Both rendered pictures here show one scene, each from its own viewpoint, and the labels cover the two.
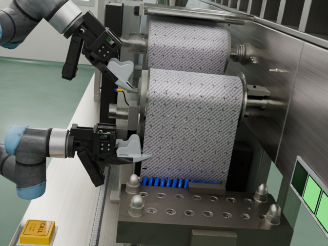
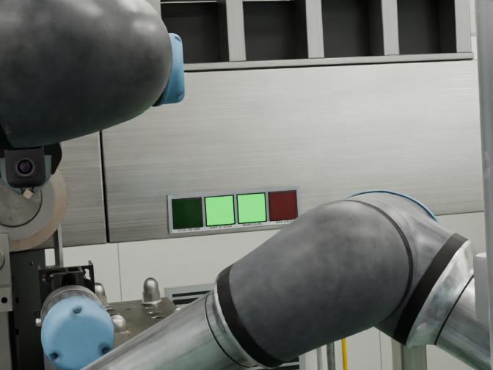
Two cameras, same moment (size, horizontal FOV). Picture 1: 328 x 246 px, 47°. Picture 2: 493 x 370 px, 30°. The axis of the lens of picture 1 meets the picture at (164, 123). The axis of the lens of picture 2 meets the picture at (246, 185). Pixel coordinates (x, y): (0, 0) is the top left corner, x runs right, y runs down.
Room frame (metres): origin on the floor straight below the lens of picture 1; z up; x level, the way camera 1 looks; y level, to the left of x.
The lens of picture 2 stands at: (0.82, 1.37, 1.32)
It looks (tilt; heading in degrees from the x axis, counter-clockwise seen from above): 3 degrees down; 262
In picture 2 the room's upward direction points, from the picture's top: 3 degrees counter-clockwise
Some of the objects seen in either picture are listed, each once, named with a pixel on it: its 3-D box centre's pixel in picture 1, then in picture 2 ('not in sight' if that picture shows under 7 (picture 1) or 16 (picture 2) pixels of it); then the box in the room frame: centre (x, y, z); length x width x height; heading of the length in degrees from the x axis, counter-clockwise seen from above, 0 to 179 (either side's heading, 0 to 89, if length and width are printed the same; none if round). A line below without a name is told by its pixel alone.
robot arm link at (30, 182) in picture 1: (27, 174); not in sight; (0.89, 0.34, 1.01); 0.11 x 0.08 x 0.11; 57
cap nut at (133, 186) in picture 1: (133, 182); (117, 330); (0.83, 0.06, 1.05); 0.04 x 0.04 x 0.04
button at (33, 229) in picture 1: (38, 232); not in sight; (0.78, 0.28, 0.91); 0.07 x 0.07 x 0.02; 6
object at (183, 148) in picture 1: (187, 151); (59, 277); (0.91, -0.07, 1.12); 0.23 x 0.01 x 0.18; 96
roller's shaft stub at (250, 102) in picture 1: (251, 101); not in sight; (0.99, -0.23, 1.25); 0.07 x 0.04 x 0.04; 96
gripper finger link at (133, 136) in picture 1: (134, 144); not in sight; (0.92, 0.07, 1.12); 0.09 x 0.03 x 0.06; 97
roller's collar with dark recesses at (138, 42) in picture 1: (138, 43); not in sight; (1.21, 0.11, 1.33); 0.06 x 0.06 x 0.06; 6
